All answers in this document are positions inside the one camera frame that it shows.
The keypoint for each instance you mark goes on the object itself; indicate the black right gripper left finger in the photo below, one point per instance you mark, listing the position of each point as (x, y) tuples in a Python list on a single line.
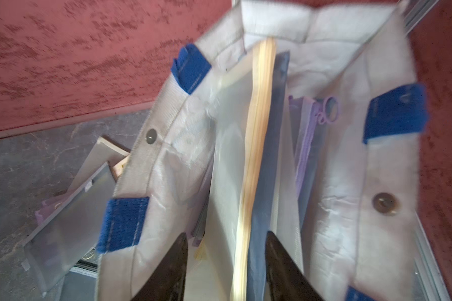
[(167, 282)]

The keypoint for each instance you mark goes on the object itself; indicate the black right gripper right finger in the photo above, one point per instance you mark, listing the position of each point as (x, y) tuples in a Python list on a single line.
[(284, 278)]

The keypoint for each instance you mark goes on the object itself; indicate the purple mesh pencil pouch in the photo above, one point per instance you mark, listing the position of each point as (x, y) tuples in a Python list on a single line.
[(309, 121)]

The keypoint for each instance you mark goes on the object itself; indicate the far yellow trimmed pouch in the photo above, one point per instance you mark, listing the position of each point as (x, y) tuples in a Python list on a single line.
[(241, 109)]

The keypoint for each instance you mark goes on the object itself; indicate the dark grey mesh pouch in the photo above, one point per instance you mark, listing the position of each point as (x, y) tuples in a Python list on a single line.
[(262, 208)]

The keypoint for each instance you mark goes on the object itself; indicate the white canvas bag blue handles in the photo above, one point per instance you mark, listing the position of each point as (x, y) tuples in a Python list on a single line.
[(357, 241)]

